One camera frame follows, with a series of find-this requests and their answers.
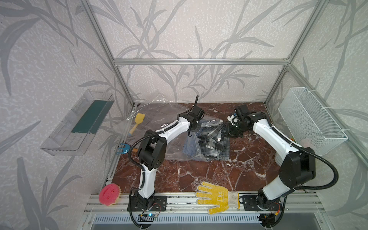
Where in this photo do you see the grey black plaid shirt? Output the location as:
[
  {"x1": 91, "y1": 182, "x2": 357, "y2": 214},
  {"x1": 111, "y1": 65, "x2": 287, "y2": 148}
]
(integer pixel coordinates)
[{"x1": 196, "y1": 124, "x2": 230, "y2": 161}]

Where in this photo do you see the clear plastic vacuum bag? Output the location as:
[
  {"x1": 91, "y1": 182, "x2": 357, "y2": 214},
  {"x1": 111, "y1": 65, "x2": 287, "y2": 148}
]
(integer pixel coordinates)
[{"x1": 114, "y1": 90, "x2": 228, "y2": 163}]

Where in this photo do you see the blue checked shirt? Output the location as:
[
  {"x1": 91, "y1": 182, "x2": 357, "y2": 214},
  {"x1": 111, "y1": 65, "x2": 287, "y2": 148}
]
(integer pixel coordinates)
[{"x1": 182, "y1": 132, "x2": 201, "y2": 159}]

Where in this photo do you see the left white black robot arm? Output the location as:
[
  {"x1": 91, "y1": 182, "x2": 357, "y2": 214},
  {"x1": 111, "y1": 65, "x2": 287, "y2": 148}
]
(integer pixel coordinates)
[{"x1": 127, "y1": 95, "x2": 205, "y2": 207}]

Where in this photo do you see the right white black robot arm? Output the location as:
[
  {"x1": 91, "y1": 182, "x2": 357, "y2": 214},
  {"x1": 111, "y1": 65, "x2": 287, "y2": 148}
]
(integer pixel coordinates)
[{"x1": 225, "y1": 104, "x2": 339, "y2": 210}]

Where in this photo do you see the yellow silicone spatula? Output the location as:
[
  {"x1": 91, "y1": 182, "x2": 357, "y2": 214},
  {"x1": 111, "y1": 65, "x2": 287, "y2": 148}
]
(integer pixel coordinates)
[{"x1": 128, "y1": 113, "x2": 145, "y2": 135}]

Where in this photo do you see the blue scissors-like tool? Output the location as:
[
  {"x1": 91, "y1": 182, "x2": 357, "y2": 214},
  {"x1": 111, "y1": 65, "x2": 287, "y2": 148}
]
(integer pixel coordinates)
[{"x1": 116, "y1": 143, "x2": 131, "y2": 155}]

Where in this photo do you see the yellow dotted work glove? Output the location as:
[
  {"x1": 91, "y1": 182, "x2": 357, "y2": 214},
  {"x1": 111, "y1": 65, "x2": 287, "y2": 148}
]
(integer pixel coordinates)
[{"x1": 195, "y1": 182, "x2": 241, "y2": 215}]

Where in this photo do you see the green circuit board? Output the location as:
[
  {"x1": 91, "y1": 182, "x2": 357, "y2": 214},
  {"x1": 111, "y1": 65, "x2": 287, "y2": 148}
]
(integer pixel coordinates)
[{"x1": 140, "y1": 213, "x2": 159, "y2": 221}]

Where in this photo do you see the pink round sponge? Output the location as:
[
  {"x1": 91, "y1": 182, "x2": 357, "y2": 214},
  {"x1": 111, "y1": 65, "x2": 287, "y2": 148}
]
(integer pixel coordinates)
[{"x1": 99, "y1": 184, "x2": 121, "y2": 206}]

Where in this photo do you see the white wire mesh basket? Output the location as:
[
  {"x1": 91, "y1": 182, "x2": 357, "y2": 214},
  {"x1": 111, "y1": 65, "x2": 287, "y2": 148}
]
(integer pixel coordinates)
[{"x1": 278, "y1": 87, "x2": 348, "y2": 156}]

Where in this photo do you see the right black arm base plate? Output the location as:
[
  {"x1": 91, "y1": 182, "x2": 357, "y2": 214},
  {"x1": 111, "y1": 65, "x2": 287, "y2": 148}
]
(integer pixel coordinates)
[{"x1": 239, "y1": 195, "x2": 282, "y2": 211}]

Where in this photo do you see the aluminium front rail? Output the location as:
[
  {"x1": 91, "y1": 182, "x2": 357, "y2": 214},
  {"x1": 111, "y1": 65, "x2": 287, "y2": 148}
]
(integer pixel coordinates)
[{"x1": 83, "y1": 192, "x2": 326, "y2": 215}]

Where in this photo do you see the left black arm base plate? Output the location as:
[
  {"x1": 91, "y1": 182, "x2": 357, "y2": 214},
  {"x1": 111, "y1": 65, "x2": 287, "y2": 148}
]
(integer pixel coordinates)
[{"x1": 127, "y1": 195, "x2": 167, "y2": 212}]

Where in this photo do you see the clear acrylic wall shelf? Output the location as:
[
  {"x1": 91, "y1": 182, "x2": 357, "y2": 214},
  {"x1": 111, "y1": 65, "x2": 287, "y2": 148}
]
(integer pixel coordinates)
[{"x1": 41, "y1": 90, "x2": 115, "y2": 156}]

